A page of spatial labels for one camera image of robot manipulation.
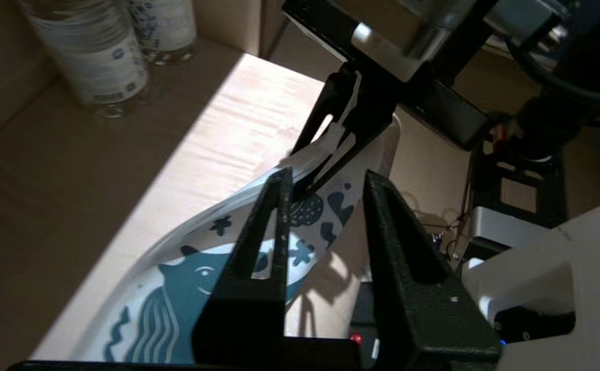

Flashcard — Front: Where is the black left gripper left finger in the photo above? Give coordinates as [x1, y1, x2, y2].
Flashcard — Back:
[192, 166, 294, 364]

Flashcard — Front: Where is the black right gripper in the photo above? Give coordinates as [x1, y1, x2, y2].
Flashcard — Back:
[282, 0, 490, 200]

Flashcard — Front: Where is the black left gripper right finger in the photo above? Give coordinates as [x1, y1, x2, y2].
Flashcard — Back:
[363, 170, 503, 368]

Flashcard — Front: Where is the white blue horse print bag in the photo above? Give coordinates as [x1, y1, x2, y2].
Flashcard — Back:
[71, 112, 402, 364]

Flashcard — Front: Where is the black silver robot base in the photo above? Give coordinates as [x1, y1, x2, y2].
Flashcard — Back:
[352, 98, 589, 361]

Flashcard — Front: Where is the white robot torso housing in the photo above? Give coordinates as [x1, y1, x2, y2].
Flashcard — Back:
[460, 204, 600, 371]

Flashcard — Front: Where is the clear water bottle black cap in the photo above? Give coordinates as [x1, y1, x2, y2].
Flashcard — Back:
[16, 0, 152, 119]
[125, 0, 198, 65]

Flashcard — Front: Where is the beige wooden shelf cabinet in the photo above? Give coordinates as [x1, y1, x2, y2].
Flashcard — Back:
[0, 0, 471, 371]

